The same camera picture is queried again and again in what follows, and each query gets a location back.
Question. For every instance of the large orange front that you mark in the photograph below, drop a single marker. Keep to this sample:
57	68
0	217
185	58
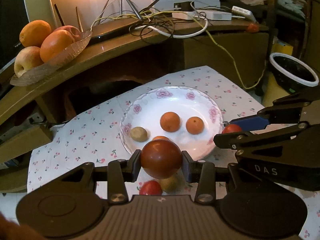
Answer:
56	42

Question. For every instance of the leaf shaped fruit tray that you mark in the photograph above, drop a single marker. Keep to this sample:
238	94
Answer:
65	57

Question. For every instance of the large orange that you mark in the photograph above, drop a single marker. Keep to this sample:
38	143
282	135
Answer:
56	42
34	33

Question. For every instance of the black bowl white rim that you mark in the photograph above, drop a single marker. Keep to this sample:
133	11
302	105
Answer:
292	74

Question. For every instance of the red apple back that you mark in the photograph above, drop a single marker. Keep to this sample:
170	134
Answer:
75	32

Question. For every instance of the cherry print tablecloth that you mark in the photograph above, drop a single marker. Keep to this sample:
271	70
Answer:
94	135

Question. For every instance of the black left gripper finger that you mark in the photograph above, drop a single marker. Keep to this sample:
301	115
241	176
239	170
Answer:
239	140
203	173
121	171

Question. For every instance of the orange tangerine left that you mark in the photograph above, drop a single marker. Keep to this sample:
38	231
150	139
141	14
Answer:
170	122

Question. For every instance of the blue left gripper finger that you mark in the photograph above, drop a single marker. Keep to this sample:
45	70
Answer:
251	122

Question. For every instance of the pale apple front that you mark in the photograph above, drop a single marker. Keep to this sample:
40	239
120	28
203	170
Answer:
27	59

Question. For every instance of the large orange back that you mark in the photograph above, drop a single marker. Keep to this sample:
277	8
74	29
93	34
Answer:
34	33

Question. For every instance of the curved wooden tv stand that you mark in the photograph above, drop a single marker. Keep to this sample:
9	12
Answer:
127	62

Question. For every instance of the dark red tomato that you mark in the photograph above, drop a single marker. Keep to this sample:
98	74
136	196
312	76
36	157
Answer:
161	158

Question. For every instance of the orange tangerine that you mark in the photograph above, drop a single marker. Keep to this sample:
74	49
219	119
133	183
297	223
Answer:
194	125
170	122

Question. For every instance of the white floral plate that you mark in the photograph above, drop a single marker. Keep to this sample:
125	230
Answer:
184	115

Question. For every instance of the black power adapter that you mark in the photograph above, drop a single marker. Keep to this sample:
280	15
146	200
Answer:
184	6

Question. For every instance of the white power strip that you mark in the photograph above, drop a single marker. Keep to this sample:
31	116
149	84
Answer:
211	15

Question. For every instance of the red tomato under gripper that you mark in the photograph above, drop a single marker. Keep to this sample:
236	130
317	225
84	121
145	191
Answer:
151	188

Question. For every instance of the white adapter box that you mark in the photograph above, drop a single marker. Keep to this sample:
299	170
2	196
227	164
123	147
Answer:
247	14

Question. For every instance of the small red fruit on shelf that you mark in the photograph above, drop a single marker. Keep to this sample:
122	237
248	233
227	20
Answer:
253	28

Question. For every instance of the brown kiwi under gripper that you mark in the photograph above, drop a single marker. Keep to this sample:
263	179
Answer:
172	184

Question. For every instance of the red tomato near blue finger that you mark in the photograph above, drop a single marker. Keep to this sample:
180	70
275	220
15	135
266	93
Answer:
231	128

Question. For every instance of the brown kiwi on plate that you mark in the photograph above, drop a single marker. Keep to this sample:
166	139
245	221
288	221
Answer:
139	134

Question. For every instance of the orange tangerine right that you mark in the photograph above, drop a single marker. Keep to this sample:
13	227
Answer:
194	125

